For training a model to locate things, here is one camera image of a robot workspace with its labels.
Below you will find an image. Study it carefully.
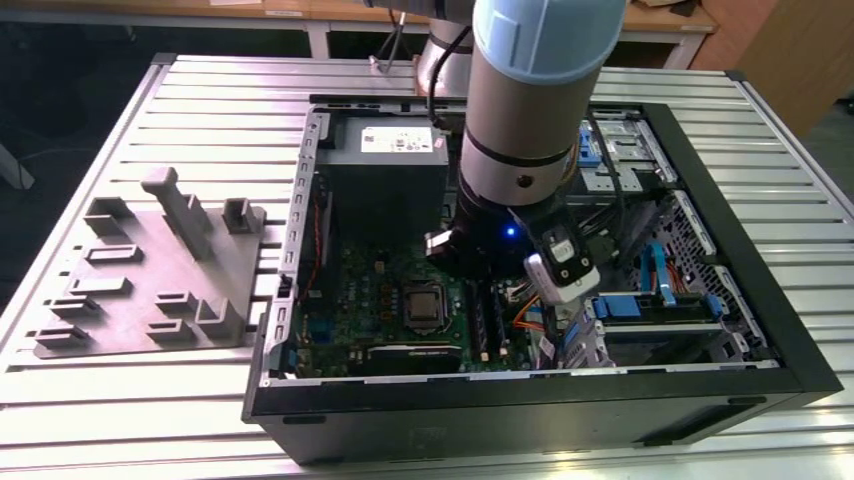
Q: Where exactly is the silver CPU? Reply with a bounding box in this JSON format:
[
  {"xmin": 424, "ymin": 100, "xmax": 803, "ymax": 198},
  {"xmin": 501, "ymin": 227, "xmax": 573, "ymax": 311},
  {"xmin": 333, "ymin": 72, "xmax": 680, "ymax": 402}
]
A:
[{"xmin": 405, "ymin": 292, "xmax": 445, "ymax": 321}]

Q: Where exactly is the wooden desk white frame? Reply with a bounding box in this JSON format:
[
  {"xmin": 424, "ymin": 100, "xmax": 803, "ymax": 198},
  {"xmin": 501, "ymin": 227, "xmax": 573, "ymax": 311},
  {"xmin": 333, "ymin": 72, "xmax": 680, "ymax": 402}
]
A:
[{"xmin": 0, "ymin": 0, "xmax": 719, "ymax": 69}]

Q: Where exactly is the metal disk bay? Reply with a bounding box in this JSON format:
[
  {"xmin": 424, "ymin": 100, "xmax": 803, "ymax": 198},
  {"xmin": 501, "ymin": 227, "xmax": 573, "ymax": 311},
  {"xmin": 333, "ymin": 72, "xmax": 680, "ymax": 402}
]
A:
[{"xmin": 557, "ymin": 292, "xmax": 781, "ymax": 370}]

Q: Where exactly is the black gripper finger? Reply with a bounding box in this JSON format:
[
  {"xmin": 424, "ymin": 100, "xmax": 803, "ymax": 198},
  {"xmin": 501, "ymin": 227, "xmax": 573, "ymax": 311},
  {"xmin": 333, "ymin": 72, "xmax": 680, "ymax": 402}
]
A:
[{"xmin": 423, "ymin": 229, "xmax": 468, "ymax": 276}]

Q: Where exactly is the blue flat data wire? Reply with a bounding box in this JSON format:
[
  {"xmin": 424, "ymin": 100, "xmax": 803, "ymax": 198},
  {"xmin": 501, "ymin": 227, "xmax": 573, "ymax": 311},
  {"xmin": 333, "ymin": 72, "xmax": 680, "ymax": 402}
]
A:
[{"xmin": 639, "ymin": 242, "xmax": 676, "ymax": 306}]

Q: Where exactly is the orange wire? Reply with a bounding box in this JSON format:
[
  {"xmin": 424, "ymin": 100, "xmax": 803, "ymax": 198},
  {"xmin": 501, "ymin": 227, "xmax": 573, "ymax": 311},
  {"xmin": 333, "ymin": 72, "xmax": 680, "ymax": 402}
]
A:
[{"xmin": 511, "ymin": 298, "xmax": 543, "ymax": 331}]

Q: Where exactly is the grey power supply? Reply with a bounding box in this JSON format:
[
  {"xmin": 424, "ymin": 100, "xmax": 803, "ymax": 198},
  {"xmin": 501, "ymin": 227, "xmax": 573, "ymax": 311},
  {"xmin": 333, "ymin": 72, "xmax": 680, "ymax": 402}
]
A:
[{"xmin": 317, "ymin": 115, "xmax": 465, "ymax": 246}]

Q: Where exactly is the blue drive latch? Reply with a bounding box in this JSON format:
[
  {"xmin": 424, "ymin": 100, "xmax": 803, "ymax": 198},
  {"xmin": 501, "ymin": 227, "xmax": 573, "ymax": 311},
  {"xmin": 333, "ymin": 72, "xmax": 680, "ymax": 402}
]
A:
[{"xmin": 576, "ymin": 124, "xmax": 596, "ymax": 169}]

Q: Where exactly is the brown wooden cabinet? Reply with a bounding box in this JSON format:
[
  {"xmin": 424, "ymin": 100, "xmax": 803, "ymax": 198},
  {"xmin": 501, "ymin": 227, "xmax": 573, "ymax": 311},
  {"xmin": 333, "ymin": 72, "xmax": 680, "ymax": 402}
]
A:
[{"xmin": 689, "ymin": 0, "xmax": 854, "ymax": 139}]

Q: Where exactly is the grey parts rack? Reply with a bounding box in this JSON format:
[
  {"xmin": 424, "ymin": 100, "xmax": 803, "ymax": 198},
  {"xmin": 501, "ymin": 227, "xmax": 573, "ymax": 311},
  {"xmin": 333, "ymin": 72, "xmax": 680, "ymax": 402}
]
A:
[{"xmin": 30, "ymin": 167, "xmax": 285, "ymax": 360}]

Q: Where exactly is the black graphics card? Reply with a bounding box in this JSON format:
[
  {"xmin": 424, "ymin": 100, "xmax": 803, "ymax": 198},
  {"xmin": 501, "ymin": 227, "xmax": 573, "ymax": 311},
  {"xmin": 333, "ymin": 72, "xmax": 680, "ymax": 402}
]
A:
[{"xmin": 364, "ymin": 342, "xmax": 463, "ymax": 375}]

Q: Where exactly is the metal drive cage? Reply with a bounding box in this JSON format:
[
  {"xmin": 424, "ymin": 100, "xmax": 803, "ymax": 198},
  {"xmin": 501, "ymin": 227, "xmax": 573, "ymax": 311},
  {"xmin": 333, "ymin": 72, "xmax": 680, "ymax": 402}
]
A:
[{"xmin": 576, "ymin": 117, "xmax": 675, "ymax": 221}]

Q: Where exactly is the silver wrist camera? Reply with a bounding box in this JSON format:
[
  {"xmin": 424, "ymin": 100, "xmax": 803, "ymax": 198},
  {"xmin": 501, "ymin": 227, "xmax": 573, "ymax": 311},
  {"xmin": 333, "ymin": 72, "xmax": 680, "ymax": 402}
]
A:
[{"xmin": 521, "ymin": 224, "xmax": 600, "ymax": 305}]

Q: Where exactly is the black PC case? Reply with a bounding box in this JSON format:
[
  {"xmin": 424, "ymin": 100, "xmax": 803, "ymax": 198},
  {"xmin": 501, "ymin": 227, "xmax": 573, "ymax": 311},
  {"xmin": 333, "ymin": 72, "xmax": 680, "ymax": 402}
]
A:
[{"xmin": 240, "ymin": 93, "xmax": 843, "ymax": 465}]

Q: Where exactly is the blue disk carrier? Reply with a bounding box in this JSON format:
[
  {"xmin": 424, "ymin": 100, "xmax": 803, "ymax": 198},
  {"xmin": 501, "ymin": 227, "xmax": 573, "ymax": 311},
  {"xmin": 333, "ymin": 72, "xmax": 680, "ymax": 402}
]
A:
[{"xmin": 585, "ymin": 294, "xmax": 725, "ymax": 321}]

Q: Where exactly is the grey chair leg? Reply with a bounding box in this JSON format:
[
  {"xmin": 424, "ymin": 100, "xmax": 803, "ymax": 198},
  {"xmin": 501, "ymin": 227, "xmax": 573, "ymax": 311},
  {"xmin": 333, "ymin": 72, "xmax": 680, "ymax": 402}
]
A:
[{"xmin": 0, "ymin": 142, "xmax": 36, "ymax": 191}]

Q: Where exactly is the black CPU socket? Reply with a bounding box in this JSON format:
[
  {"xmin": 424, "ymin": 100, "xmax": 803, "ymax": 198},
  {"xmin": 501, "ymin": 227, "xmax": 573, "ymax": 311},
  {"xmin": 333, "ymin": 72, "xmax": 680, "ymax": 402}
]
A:
[{"xmin": 397, "ymin": 280, "xmax": 455, "ymax": 337}]

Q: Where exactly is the green motherboard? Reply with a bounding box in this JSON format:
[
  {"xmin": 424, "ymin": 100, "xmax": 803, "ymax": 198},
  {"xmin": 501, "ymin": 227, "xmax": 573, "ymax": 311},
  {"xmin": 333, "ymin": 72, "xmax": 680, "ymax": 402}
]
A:
[{"xmin": 292, "ymin": 242, "xmax": 535, "ymax": 376}]

